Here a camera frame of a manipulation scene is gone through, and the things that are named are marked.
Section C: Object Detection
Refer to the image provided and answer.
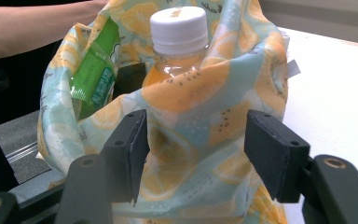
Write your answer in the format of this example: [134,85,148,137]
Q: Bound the green snack packet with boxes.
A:
[69,17,122,120]

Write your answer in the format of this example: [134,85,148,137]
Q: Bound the orange juice bottle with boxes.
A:
[141,6,211,89]

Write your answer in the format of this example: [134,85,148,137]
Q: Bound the metal floor rail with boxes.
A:
[5,141,40,165]

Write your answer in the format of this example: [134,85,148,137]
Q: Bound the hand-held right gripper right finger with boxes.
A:
[243,109,311,203]

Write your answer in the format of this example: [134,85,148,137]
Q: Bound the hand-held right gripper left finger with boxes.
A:
[101,108,151,206]

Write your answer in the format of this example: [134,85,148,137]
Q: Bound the lemon print fabric bag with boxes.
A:
[36,0,302,224]

